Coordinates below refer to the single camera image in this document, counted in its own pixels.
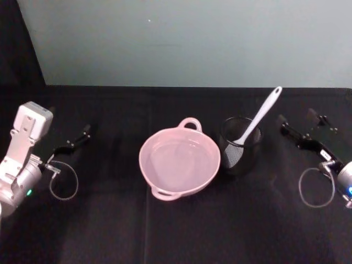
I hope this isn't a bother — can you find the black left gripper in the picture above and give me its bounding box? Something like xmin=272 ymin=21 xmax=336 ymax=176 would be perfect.
xmin=32 ymin=106 xmax=92 ymax=164

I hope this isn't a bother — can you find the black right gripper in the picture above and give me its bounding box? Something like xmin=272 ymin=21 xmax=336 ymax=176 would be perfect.
xmin=278 ymin=108 xmax=351 ymax=166

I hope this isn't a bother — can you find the white silicone spatula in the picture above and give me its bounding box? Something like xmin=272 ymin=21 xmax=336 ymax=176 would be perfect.
xmin=224 ymin=86 xmax=283 ymax=169

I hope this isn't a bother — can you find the black mesh cup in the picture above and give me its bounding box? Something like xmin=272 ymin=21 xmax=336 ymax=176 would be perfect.
xmin=219 ymin=116 xmax=263 ymax=177

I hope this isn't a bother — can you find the black hanging curtain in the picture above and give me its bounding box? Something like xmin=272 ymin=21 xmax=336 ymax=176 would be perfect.
xmin=0 ymin=0 xmax=46 ymax=86

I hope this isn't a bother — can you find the black table cloth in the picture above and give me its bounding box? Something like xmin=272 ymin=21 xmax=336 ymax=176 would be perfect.
xmin=0 ymin=84 xmax=352 ymax=264

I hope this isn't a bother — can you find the thin left gripper cable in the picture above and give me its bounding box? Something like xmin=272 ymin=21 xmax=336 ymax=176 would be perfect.
xmin=40 ymin=160 xmax=80 ymax=201

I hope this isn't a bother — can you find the thin gripper cable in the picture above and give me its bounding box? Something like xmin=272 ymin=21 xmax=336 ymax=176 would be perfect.
xmin=40 ymin=160 xmax=80 ymax=201
xmin=299 ymin=162 xmax=336 ymax=208

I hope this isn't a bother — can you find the thin right gripper cable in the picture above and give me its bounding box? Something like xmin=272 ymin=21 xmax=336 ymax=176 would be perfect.
xmin=299 ymin=162 xmax=336 ymax=208

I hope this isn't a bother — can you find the pink two-handled bowl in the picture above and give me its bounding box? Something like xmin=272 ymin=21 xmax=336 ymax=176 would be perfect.
xmin=138 ymin=117 xmax=222 ymax=202

